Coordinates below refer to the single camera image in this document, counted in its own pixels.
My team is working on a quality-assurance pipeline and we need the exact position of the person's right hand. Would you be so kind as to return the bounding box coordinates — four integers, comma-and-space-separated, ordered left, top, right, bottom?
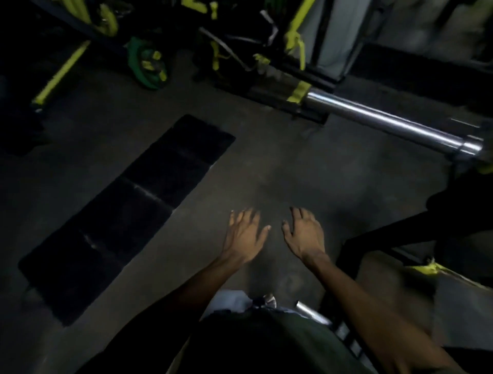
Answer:
282, 207, 329, 263

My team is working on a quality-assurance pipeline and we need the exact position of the person's left hand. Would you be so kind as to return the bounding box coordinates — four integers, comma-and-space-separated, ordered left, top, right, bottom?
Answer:
220, 208, 272, 265

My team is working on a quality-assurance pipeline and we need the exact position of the person's left forearm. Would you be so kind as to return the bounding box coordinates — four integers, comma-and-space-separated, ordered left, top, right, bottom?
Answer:
75, 255, 248, 374

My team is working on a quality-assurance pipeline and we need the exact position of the person's right forearm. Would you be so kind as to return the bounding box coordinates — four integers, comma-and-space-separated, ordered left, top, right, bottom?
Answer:
304, 254, 467, 374

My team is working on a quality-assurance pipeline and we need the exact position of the white cloth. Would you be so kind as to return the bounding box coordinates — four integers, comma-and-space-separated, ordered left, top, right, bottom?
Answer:
200, 290, 253, 320

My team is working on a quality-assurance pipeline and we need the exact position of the small chrome bar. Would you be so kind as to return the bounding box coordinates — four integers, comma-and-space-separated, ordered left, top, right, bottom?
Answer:
295, 301, 333, 326

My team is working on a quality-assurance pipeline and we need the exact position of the dark green shirt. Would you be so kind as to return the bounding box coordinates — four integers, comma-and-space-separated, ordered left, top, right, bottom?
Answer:
180, 307, 380, 374

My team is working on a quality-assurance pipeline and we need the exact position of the black rubber floor mat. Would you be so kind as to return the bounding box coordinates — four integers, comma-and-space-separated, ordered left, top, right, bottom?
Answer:
17, 114, 236, 328

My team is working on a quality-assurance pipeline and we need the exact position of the black rack base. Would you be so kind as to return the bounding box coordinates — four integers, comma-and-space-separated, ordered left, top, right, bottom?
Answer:
214, 54, 348, 125

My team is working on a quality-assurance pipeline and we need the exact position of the chrome barbell sleeve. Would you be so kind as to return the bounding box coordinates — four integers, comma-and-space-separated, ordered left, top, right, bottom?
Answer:
304, 88, 484, 161

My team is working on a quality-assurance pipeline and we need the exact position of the black padded bench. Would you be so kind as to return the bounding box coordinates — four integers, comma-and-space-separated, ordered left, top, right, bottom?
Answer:
334, 170, 493, 290

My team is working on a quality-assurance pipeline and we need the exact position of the green weight plate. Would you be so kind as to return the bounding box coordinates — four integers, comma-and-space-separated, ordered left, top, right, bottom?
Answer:
127, 36, 169, 90

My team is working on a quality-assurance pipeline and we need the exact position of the metal rail with yellow tape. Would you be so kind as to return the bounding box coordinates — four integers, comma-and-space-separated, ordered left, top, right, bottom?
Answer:
407, 257, 493, 292

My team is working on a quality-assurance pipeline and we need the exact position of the yellow strap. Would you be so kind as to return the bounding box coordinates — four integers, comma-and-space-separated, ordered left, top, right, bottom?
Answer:
283, 0, 316, 71

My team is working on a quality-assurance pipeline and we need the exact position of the grey wall panel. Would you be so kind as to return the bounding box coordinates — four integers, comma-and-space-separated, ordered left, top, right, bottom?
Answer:
299, 0, 373, 79

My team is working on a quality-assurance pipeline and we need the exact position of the yellow and black frame bar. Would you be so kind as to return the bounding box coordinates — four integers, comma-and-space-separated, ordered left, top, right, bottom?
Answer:
32, 40, 92, 107

